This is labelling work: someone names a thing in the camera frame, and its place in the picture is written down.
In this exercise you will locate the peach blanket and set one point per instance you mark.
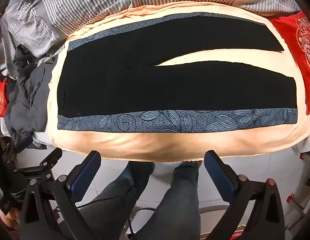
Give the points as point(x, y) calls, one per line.
point(145, 146)

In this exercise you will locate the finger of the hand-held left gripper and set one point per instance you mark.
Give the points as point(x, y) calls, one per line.
point(23, 144)
point(45, 168)

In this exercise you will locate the person's right leg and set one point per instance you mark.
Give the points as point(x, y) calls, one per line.
point(175, 200)

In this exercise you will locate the red patterned cloth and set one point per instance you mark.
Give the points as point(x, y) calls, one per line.
point(0, 97)

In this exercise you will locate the dark grey buttoned shirt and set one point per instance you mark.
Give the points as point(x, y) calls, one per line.
point(27, 97)

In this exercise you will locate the red embroidered pillow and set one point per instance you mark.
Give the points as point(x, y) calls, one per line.
point(287, 35)

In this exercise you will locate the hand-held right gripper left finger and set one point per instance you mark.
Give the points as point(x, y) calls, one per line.
point(87, 176)

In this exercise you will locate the person's left hand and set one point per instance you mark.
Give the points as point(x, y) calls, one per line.
point(9, 220)

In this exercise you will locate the black pants with blue trim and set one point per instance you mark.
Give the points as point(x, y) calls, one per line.
point(145, 90)

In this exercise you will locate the person's leg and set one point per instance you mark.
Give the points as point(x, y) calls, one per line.
point(112, 200)
point(175, 200)

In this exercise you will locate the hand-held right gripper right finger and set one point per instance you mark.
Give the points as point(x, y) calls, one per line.
point(220, 176)

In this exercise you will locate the person's left leg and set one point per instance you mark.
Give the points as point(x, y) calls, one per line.
point(112, 200)

